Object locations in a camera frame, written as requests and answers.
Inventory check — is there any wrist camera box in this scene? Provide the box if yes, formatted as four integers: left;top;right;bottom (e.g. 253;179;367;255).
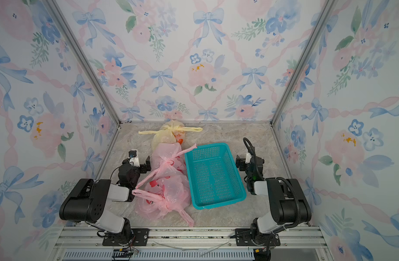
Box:
245;152;252;164
128;150;140;167

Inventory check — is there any teal plastic mesh basket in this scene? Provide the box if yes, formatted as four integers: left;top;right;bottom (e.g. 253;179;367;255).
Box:
185;143;246;210

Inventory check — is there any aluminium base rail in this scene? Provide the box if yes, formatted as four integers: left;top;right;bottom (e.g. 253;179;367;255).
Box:
49;226;333;261

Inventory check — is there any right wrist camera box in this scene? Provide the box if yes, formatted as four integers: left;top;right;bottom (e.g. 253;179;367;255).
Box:
245;152;252;164

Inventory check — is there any pink printed plastic bag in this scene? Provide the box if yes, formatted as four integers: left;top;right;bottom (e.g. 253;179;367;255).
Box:
132;175;194;227

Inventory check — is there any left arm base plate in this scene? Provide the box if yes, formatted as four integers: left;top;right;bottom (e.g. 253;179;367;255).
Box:
102;228;150;246

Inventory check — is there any middle pink plastic bag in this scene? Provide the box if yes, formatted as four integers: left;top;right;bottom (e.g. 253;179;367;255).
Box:
136;142;197;189

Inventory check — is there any right aluminium corner post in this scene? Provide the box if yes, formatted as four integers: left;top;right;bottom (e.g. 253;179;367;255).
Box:
270;0;337;127

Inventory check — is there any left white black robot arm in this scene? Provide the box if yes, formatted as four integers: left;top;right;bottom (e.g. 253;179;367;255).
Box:
59;151;151;246

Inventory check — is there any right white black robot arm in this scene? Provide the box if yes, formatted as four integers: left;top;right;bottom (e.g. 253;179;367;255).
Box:
232;153;312;250

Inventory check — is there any aluminium corner post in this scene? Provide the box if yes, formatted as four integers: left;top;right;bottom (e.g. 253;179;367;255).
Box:
42;1;121;125
270;0;337;127

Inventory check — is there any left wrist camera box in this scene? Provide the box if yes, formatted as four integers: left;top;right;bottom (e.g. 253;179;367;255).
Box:
128;150;140;167

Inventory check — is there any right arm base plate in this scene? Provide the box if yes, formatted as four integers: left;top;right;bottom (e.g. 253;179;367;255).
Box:
230;228;281;248

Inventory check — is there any yellow knotted plastic bag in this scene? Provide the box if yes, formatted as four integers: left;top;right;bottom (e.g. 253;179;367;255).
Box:
138;120;203;151

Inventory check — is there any left aluminium corner post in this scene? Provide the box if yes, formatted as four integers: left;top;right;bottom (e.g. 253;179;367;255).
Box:
42;1;121;125

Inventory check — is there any black corrugated right cable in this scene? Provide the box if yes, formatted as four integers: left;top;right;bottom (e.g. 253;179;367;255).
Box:
242;137;301;229

